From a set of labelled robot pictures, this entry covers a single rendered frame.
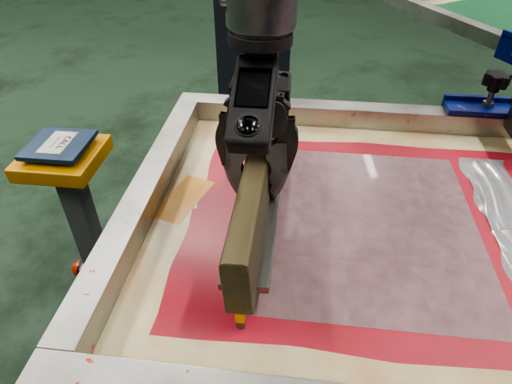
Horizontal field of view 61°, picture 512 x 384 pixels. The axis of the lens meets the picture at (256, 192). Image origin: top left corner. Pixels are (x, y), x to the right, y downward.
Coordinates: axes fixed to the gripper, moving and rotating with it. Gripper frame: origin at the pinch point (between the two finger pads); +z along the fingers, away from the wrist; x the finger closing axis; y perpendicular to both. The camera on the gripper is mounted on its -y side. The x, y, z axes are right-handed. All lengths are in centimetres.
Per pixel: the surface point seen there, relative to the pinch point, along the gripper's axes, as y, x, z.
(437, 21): 90, -43, 0
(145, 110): 206, 97, 94
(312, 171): 12.6, -7.7, 4.4
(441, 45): 355, -125, 87
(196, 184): 6.9, 9.9, 4.7
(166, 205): 1.7, 13.1, 4.9
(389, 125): 26.8, -21.2, 2.6
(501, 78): 27.2, -37.5, -7.0
